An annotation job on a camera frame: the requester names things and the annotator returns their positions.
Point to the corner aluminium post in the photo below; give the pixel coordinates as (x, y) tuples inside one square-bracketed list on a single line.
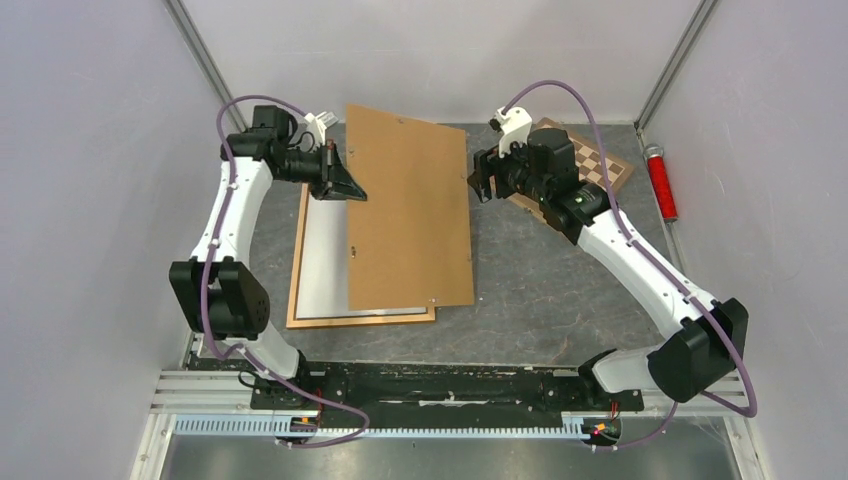
[(687, 41), (201, 54)]

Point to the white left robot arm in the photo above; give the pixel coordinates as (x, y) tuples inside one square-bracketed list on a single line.
[(218, 294)]

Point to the right corner aluminium post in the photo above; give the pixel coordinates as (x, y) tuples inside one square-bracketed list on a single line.
[(687, 41)]

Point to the landscape photo print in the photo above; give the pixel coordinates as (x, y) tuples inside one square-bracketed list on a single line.
[(323, 280)]

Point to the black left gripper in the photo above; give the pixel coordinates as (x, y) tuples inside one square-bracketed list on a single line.
[(332, 173)]

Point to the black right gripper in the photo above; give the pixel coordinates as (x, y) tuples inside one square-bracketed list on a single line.
[(488, 163)]

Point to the aluminium table edge rail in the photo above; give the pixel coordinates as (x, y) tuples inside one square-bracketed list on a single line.
[(222, 392)]

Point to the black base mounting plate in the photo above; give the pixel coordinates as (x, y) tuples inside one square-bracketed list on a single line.
[(406, 416)]

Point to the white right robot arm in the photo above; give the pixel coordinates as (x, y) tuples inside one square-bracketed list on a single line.
[(704, 338)]

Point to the wooden chessboard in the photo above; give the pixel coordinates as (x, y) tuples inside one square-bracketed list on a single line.
[(587, 160)]

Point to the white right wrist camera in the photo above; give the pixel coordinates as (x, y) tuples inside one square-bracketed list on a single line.
[(514, 125)]

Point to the brown backing board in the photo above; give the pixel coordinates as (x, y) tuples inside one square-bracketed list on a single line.
[(410, 242)]

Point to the red cylinder tool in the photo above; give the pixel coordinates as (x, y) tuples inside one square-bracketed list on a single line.
[(654, 159)]

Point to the left corner aluminium post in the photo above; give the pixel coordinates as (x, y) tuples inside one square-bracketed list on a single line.
[(201, 54)]

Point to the wooden picture frame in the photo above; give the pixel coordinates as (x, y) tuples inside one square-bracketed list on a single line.
[(292, 323)]

